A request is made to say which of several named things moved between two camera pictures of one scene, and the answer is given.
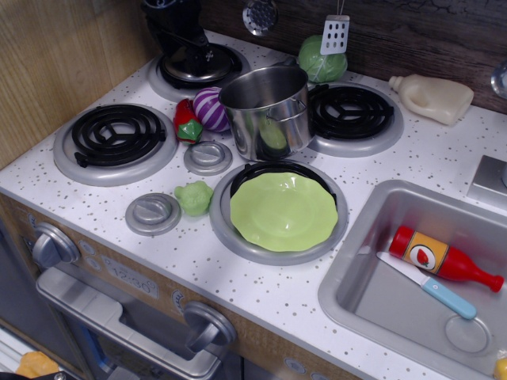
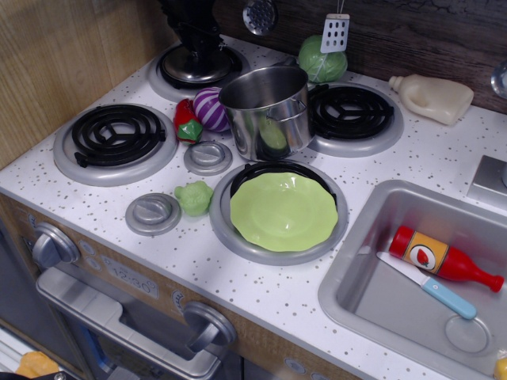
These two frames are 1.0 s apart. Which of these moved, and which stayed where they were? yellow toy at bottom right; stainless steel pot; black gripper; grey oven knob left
Moved: black gripper
Stayed: stainless steel pot; grey oven knob left; yellow toy at bottom right
